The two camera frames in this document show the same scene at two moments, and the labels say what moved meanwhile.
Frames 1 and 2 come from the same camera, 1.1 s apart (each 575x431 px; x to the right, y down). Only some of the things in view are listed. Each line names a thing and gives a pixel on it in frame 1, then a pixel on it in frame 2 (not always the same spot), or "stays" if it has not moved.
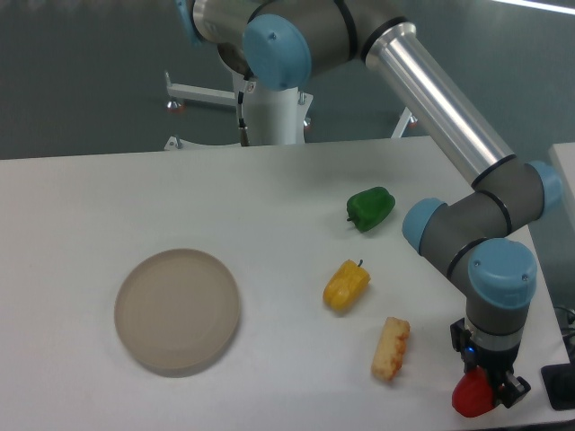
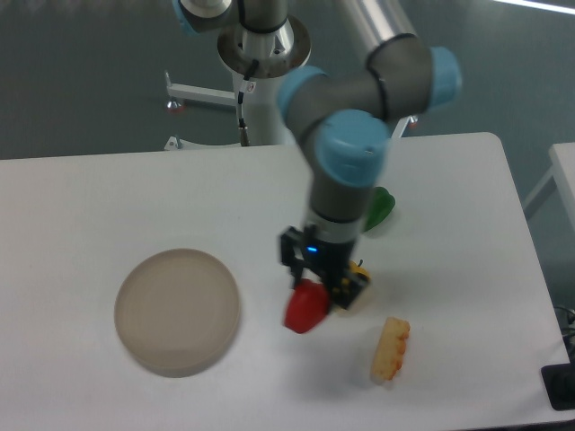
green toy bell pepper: (368, 208) stays
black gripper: (497, 363) to (326, 258)
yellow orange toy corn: (390, 347) stays
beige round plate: (177, 309) stays
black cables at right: (566, 320) stays
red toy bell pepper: (473, 393) to (306, 306)
